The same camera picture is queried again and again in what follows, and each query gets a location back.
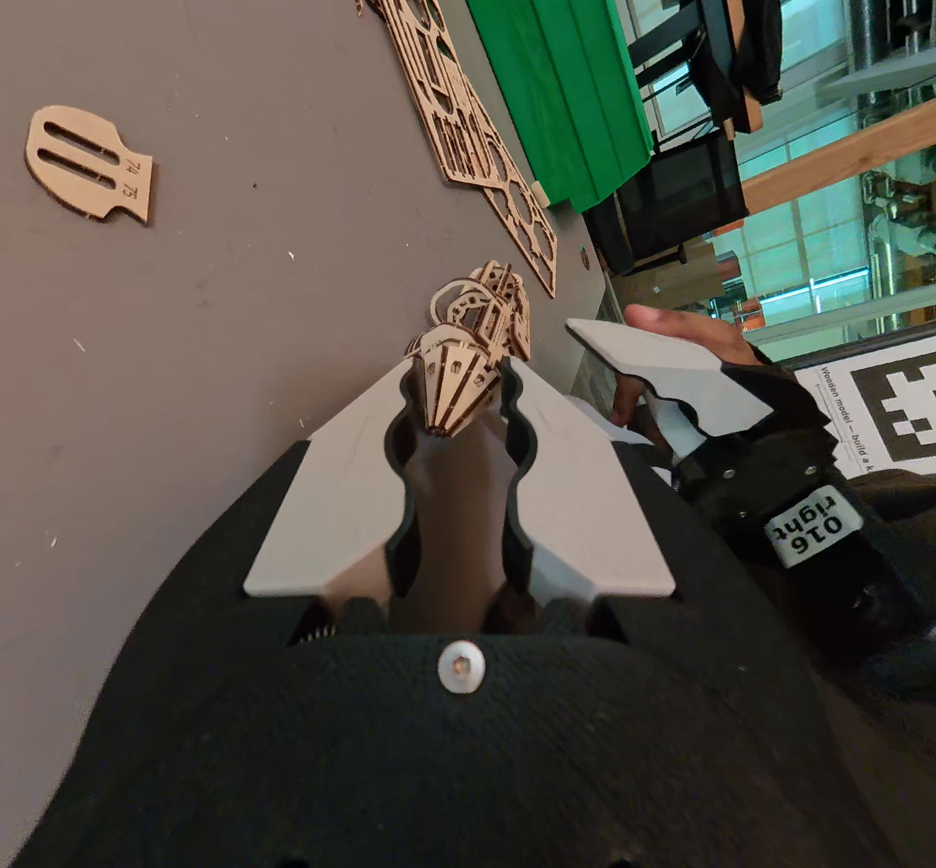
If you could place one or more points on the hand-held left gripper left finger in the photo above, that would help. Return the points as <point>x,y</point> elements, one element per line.
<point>329,495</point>

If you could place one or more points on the black mesh bin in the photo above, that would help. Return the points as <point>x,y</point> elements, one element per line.
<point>673,203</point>

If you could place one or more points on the small cream block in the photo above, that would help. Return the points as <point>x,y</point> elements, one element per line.
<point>540,195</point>

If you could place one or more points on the assembled wooden model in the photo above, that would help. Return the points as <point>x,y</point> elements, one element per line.
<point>453,378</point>

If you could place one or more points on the black jacket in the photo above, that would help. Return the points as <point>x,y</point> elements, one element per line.
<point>760,20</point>

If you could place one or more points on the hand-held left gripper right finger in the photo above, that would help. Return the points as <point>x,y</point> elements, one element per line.
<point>592,502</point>

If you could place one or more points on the round-holed wooden puzzle sheet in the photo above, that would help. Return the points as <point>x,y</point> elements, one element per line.
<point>547,284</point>

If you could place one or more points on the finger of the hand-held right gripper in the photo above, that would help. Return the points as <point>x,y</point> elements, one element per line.
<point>680,378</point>
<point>596,415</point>

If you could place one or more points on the rounded two-slot wooden piece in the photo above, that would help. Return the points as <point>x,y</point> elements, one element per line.
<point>135,181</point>

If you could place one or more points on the person's right hand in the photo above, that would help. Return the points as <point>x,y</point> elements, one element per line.
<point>695,334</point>

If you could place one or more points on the framed tag card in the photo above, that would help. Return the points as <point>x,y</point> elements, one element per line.
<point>841,415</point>

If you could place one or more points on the grey desk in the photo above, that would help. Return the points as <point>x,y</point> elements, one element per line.
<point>219,298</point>

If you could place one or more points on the long slotted wooden puzzle sheet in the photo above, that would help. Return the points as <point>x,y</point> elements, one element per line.
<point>439,151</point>

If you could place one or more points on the green plastic bin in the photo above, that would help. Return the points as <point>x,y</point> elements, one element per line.
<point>548,42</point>

